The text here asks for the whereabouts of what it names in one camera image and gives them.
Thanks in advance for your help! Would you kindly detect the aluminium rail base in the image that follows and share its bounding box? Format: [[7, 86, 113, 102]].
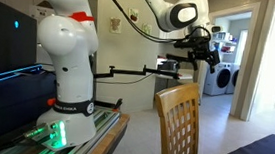
[[0, 97, 123, 154]]

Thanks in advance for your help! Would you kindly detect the black stereo camera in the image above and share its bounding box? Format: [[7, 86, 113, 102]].
[[157, 52, 195, 75]]

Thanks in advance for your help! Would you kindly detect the white side table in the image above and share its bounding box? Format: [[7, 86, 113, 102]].
[[154, 70, 195, 93]]

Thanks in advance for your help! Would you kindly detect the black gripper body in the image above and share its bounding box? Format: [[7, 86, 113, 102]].
[[172, 33, 221, 66]]

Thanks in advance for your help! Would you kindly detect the laundry room shelf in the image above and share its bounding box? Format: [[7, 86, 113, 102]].
[[211, 28, 240, 56]]

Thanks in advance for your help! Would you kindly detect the green leaf wall picture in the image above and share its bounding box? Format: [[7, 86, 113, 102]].
[[141, 22, 153, 36]]

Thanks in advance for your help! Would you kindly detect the black computer tower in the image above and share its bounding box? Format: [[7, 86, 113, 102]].
[[0, 0, 44, 80]]

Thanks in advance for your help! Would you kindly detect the flower wall picture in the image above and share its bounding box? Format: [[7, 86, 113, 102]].
[[108, 16, 124, 35]]

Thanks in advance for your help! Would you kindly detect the white front-load washing machine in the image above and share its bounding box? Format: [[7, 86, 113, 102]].
[[202, 60, 234, 98]]

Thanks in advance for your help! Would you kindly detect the thin black cable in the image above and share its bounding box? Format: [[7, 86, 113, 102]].
[[96, 68, 156, 88]]

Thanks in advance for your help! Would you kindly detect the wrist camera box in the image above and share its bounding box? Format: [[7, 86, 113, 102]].
[[209, 24, 224, 35]]

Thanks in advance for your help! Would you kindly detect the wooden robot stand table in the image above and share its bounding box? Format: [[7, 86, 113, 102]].
[[85, 110, 131, 154]]

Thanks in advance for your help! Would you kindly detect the wooden lattice-back chair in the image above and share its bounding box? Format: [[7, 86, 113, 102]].
[[149, 79, 206, 154]]

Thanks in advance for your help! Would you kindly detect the dark blue equipment case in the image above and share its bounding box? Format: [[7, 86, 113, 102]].
[[0, 65, 60, 150]]

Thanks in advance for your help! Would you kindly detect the white front-load dryer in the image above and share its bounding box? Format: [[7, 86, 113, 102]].
[[224, 63, 241, 96]]

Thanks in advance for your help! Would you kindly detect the cardboard box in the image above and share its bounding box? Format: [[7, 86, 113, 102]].
[[27, 0, 58, 22]]

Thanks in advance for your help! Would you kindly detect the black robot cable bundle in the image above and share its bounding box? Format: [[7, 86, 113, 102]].
[[93, 0, 216, 48]]

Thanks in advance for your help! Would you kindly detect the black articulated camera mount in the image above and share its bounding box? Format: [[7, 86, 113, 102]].
[[92, 60, 181, 87]]

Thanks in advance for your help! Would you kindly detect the cherry wall picture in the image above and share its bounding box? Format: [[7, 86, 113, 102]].
[[127, 7, 140, 24]]

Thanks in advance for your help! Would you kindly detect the black red clamp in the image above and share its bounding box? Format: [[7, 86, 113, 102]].
[[93, 95, 125, 114]]

